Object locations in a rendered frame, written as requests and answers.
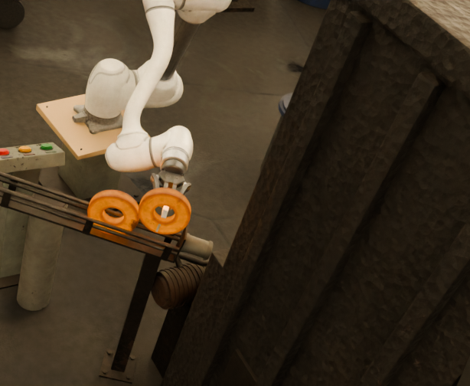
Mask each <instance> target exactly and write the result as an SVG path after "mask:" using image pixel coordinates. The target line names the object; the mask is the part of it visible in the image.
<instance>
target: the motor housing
mask: <svg viewBox="0 0 470 386"><path fill-rule="evenodd" d="M205 269H206V267H202V266H199V265H197V264H195V263H186V264H182V267H179V268H177V267H170V268H166V269H163V270H159V271H158V272H157V273H156V276H155V280H154V283H153V285H152V289H151V291H152V296H153V299H154V301H155V302H156V303H157V305H159V306H160V307H161V308H163V309H168V311H167V314H166V317H165V321H164V322H163V325H162V329H161V331H160V333H159V336H158V340H157V342H156V344H155V348H154V351H153V353H152V360H153V362H154V363H155V366H156V368H157V369H158V371H159V373H160V375H161V376H162V378H164V376H165V372H166V371H167V368H168V365H169V362H170V361H171V357H172V355H173V352H174V350H175V347H176V345H177V342H178V339H179V337H180V334H181V331H182V329H183V327H184V323H185V321H186V318H187V317H188V313H189V311H190V308H191V305H192V303H193V301H194V298H195V295H196V293H197V289H198V287H199V285H200V283H201V279H202V277H203V275H204V271H205Z"/></svg>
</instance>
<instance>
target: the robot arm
mask: <svg viewBox="0 0 470 386"><path fill-rule="evenodd" d="M142 3H143V6H144V9H145V16H146V18H147V21H148V23H149V27H150V30H151V33H152V38H153V42H154V50H153V53H152V57H151V60H148V61H146V62H145V63H144V64H143V65H142V66H141V67H140V68H139V69H138V70H129V68H128V67H127V66H126V65H125V64H124V63H123V62H121V61H118V60H116V59H111V58H109V59H105V60H102V61H100V62H99V63H98V64H97V65H96V66H95V67H94V68H93V70H92V72H91V74H90V77H89V80H88V83H87V86H86V96H85V104H84V105H75V106H74V107H73V111H75V112H76V113H77V114H76V115H74V116H73V117H72V119H73V121H74V122H75V123H85V124H86V126H87V127H88V129H89V131H90V133H91V134H97V133H98V132H104V131H108V130H112V129H119V128H122V132H121V133H120V134H119V135H118V136H117V140H116V142H114V143H112V144H111V145H110V146H109V147H108V148H107V149H106V153H105V157H106V162H107V164H108V166H109V167H110V168H111V169H113V170H116V171H118V172H141V171H145V170H149V169H151V168H157V167H160V170H161V172H159V174H158V175H156V174H155V173H152V175H151V178H150V181H151V183H152V185H153V189H155V188H160V187H159V183H158V180H159V181H160V182H161V183H162V184H163V188H172V189H174V190H176V188H179V187H181V186H182V185H183V187H182V189H181V191H180V193H182V194H183V195H184V194H185V193H186V192H188V191H189V190H190V187H191V183H186V182H185V180H184V175H185V173H186V172H187V170H188V163H189V161H190V159H191V156H192V152H193V140H192V138H191V133H190V131H189V130H188V129H187V128H185V127H183V126H174V127H172V128H170V129H169V130H168V131H167V132H164V133H162V134H161V135H159V136H155V137H151V138H149V136H148V133H147V132H145V131H144V130H143V129H142V127H141V124H140V116H141V113H142V110H143V108H159V107H166V106H170V105H172V104H174V103H176V102H178V101H179V99H180V98H181V95H182V93H183V83H182V80H181V78H180V76H179V75H178V74H177V72H176V68H177V67H178V65H179V63H180V61H181V59H182V57H183V56H184V53H185V51H186V50H187V48H188V45H189V44H190V43H191V40H192V38H193V37H194V34H195V32H196V31H197V29H198V27H199V25H200V23H203V22H205V21H206V20H207V19H209V18H210V17H212V16H213V15H215V14H216V13H218V12H222V11H223V10H225V9H227V8H228V6H229V5H230V3H231V0H142ZM175 10H176V12H175ZM122 110H125V112H124V116H122V115H121V111H122Z"/></svg>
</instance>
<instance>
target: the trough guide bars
mask: <svg viewBox="0 0 470 386"><path fill-rule="evenodd" d="M0 176H1V177H4V178H1V177H0V182H4V183H6V184H9V186H8V189H10V190H12V191H10V190H8V189H5V188H1V187H0V191H1V192H4V194H3V193H1V192H0V197H2V202H1V205H0V206H2V207H4V208H8V205H9V202H10V200H11V201H15V202H18V203H20V204H24V205H27V206H29V207H32V208H36V209H38V210H41V211H45V212H47V213H50V214H54V215H57V216H59V217H62V218H66V219H68V220H71V221H75V222H77V223H80V224H84V228H83V231H82V234H86V235H89V234H90V231H91V228H92V227H93V228H96V229H98V230H101V231H105V232H107V233H110V234H113V235H116V236H118V237H122V238H125V239H127V240H131V241H134V242H136V243H139V244H143V245H145V246H148V247H152V248H155V249H157V250H161V251H163V252H162V255H161V257H160V260H164V261H167V259H168V257H169V255H170V254H173V255H175V256H176V255H177V252H176V251H179V247H176V246H173V245H170V243H171V241H172V240H175V241H177V242H179V239H180V238H178V237H181V234H180V233H175V234H158V233H155V232H153V231H150V230H149V229H148V228H147V227H145V226H142V225H140V224H137V226H136V227H137V228H139V229H142V230H144V231H148V232H151V233H153V234H157V235H160V236H163V237H165V239H164V242H162V241H160V240H156V239H153V238H150V237H146V236H144V235H141V234H137V233H135V232H132V231H128V230H126V229H123V228H121V227H117V226H114V225H111V224H108V223H106V222H103V221H99V220H97V219H94V218H90V217H87V216H88V215H87V216H85V215H82V214H78V213H76V212H73V211H69V210H67V209H64V208H60V207H58V206H55V205H52V204H48V203H47V202H44V201H40V200H37V199H35V198H31V197H28V196H26V195H22V194H19V193H17V192H15V191H16V188H17V187H18V188H22V189H24V190H27V191H31V192H34V193H36V194H39V195H43V196H44V197H47V198H51V199H54V200H56V201H60V202H63V203H65V204H69V205H72V206H74V207H77V208H81V209H83V210H86V211H87V209H88V207H87V206H89V204H90V203H89V202H88V201H84V200H81V199H79V198H75V197H73V196H70V195H66V194H64V193H61V192H59V191H55V190H52V189H50V188H46V187H44V186H41V185H37V184H35V183H32V182H28V181H25V180H23V179H21V178H17V177H14V176H12V175H8V174H5V173H3V172H0ZM5 178H8V179H11V181H10V180H8V179H5ZM18 182H20V183H22V184H25V185H22V184H19V183H18ZM26 185H28V186H31V187H33V188H30V187H28V186H26ZM34 188H37V189H40V190H42V191H39V190H37V189H34ZM43 191H46V192H49V193H51V194H54V195H51V194H48V193H46V192H43ZM12 195H13V196H15V197H18V198H15V197H12ZM55 195H58V196H61V197H63V198H60V197H57V196H55ZM19 198H22V199H24V200H27V201H24V200H21V199H19ZM64 198H66V199H69V200H71V201H68V200H66V199H64ZM28 201H31V202H34V203H36V204H33V203H31V202H28ZM72 201H75V202H78V203H81V204H84V205H87V206H84V205H81V204H78V203H75V202H72ZM37 204H40V205H43V206H45V207H48V208H45V207H42V206H40V205H37ZM49 208H51V209H54V210H56V211H54V210H51V209H49ZM58 211H60V212H58ZM104 211H105V212H107V213H110V214H114V215H116V216H119V217H122V216H123V214H122V213H119V212H117V211H113V210H110V209H108V208H107V209H105V210H104ZM61 212H63V213H65V214H63V213H61ZM67 214H69V215H67ZM70 215H72V216H74V217H77V218H74V217H72V216H70ZM78 218H81V219H84V220H86V221H83V220H80V219H78ZM94 223H95V224H94ZM96 224H99V225H102V226H104V227H101V226H99V225H96ZM105 227H108V228H111V229H113V230H116V231H113V230H110V229H108V228H105ZM117 231H120V232H123V233H125V234H122V233H119V232H117ZM126 234H129V235H132V236H133V237H131V236H129V235H126ZM174 236H177V237H174ZM135 237H137V238H135ZM138 238H140V239H142V240H140V239H138ZM145 240H147V241H149V242H152V243H154V244H152V243H149V242H147V241H145ZM165 242H166V243H165ZM167 243H168V244H167ZM156 244H158V245H156ZM159 245H161V246H163V247H161V246H159ZM173 250H176V251H173Z"/></svg>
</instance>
